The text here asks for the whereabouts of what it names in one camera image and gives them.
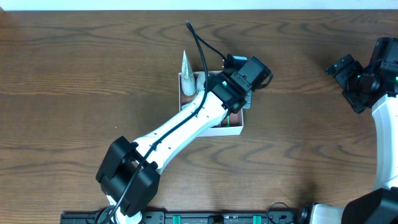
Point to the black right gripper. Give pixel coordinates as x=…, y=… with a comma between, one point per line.
x=347, y=76

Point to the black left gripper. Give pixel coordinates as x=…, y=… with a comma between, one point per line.
x=247, y=101

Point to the clear bottle blue liquid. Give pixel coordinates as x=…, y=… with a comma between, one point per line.
x=200, y=82

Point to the white cream tube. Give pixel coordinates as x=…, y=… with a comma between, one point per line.
x=188, y=82

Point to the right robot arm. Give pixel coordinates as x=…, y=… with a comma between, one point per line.
x=380, y=205

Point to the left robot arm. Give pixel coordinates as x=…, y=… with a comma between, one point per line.
x=130, y=172

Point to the white box pink interior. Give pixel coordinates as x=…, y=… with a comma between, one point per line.
x=237, y=120

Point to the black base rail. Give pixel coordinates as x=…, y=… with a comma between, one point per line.
x=275, y=214

